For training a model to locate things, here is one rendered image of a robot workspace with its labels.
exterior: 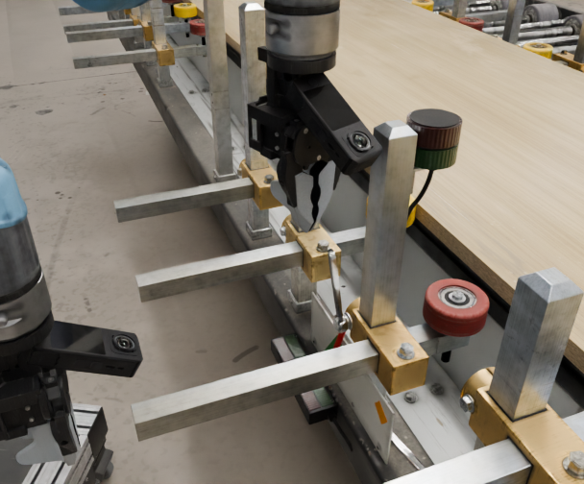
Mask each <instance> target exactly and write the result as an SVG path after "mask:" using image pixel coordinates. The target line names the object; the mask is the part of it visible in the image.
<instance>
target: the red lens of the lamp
mask: <svg viewBox="0 0 584 484"><path fill-rule="evenodd" d="M413 111H415V110H413ZM413 111H411V112H409V113H408V114H407V116H406V125H407V126H409V127H410V128H411V129H412V130H413V131H414V132H415V133H416V134H417V135H418V138H417V146H420V147H424V148H429V149H445V148H449V147H453V146H455V145H456V144H458V142H459V140H460V134H461V128H462V122H463V120H462V118H461V117H460V116H459V115H457V114H456V115H457V116H458V117H459V120H460V122H459V124H458V125H456V126H454V127H450V128H444V129H434V128H427V127H423V126H420V125H417V124H415V123H413V122H412V121H411V120H410V118H409V116H410V114H411V113H412V112H413Z"/></svg>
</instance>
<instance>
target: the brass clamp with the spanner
mask: <svg viewBox="0 0 584 484"><path fill-rule="evenodd" d="M359 304H360V298H358V299H356V300H354V301H353V302H351V303H350V304H349V306H348V307H347V309H346V311H345V312H348V313H349V314H350V316H351V318H352V322H353V328H352V330H351V331H350V337H351V339H352V340H353V342H354V343H356V342H360V341H363V340H367V339H368V340H369V341H370V342H371V344H372V345H373V347H374V348H375V349H376V351H377V353H378V363H377V371H376V372H374V373H375V374H376V376H377V378H378V379H379V381H380V382H381V384H382V385H383V386H384V388H385V389H386V391H387V392H388V394H389V395H390V396H393V395H396V394H398V393H401V392H405V391H408V390H411V389H414V388H417V387H421V386H424V385H425V382H426V371H427V366H428V360H429V356H428V355H427V354H426V352H425V351H424V350H423V348H422V347H421V346H420V345H419V343H418V342H417V341H416V340H415V338H414V337H413V336H412V335H411V334H410V332H409V331H408V330H407V329H406V327H405V326H404V325H403V324H402V322H401V321H400V320H399V319H398V317H397V316H396V317H395V322H391V323H387V324H384V325H380V326H376V327H370V326H369V324H368V323H367V322H366V320H365V319H364V318H363V316H362V315H361V314H360V312H359ZM401 343H409V344H411V345H412V346H413V347H414V350H413V351H414V352H415V355H414V357H413V358H412V359H410V360H404V359H401V358H399V357H398V354H397V351H398V349H399V348H400V346H401Z"/></svg>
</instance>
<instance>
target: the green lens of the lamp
mask: <svg viewBox="0 0 584 484"><path fill-rule="evenodd" d="M458 146H459V142H458V144H456V146H454V147H453V148H451V149H447V150H443V151H430V150H424V149H420V148H417V147H416V154H415V161H414V166H415V167H418V168H422V169H427V170H441V169H446V168H449V167H452V166H453V165H454V164H455V162H456V158H457V152H458Z"/></svg>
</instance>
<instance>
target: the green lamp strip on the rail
mask: <svg viewBox="0 0 584 484"><path fill-rule="evenodd" d="M284 339H285V341H286V343H287V345H288V346H289V348H290V350H291V351H292V353H293V354H294V356H295V358H296V359H297V358H301V357H305V356H306V355H305V353H304V351H303V349H302V347H301V346H300V344H299V342H298V340H297V339H296V337H294V334H293V335H289V336H285V337H284ZM313 392H314V394H315V395H316V397H317V399H318V401H319V402H320V403H321V405H322V407H325V406H328V405H331V404H333V402H332V401H331V398H330V397H329V394H328V392H327V391H326V389H325V387H322V388H319V389H315V390H313Z"/></svg>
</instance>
